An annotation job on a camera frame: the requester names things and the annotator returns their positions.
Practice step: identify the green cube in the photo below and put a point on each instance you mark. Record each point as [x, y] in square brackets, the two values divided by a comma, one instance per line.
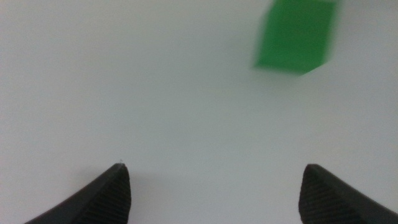
[295, 34]

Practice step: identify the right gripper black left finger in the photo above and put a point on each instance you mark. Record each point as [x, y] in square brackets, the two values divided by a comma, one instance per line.
[99, 202]

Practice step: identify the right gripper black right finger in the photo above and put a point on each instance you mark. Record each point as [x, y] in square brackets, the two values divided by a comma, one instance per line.
[332, 202]

